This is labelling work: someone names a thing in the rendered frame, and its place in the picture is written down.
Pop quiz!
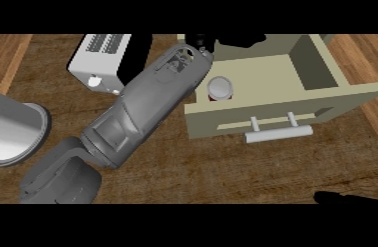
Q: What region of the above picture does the beige drawer front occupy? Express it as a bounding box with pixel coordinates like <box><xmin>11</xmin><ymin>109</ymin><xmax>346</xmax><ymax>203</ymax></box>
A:
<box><xmin>183</xmin><ymin>83</ymin><xmax>378</xmax><ymax>141</ymax></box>

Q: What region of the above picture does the grey metal pot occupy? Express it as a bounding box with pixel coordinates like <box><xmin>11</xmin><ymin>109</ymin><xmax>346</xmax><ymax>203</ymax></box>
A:
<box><xmin>0</xmin><ymin>92</ymin><xmax>54</xmax><ymax>168</ymax></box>

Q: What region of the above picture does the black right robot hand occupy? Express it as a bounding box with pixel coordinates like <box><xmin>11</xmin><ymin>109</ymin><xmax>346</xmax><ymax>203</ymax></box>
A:
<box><xmin>313</xmin><ymin>190</ymin><xmax>378</xmax><ymax>205</ymax></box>

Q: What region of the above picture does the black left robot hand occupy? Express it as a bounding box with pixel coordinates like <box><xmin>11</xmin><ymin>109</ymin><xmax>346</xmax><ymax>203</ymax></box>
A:
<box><xmin>188</xmin><ymin>33</ymin><xmax>268</xmax><ymax>54</ymax></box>

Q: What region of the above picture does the white and black toaster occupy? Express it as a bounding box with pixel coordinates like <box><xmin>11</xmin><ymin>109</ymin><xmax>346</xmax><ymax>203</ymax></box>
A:
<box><xmin>67</xmin><ymin>33</ymin><xmax>155</xmax><ymax>96</ymax></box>

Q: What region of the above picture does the white drawer handle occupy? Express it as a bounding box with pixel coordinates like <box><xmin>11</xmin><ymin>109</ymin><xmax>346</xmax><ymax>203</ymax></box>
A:
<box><xmin>244</xmin><ymin>111</ymin><xmax>315</xmax><ymax>145</ymax></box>

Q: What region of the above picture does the beige open drawer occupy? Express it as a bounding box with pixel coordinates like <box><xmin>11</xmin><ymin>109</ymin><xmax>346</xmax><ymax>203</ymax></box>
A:
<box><xmin>176</xmin><ymin>33</ymin><xmax>378</xmax><ymax>107</ymax></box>

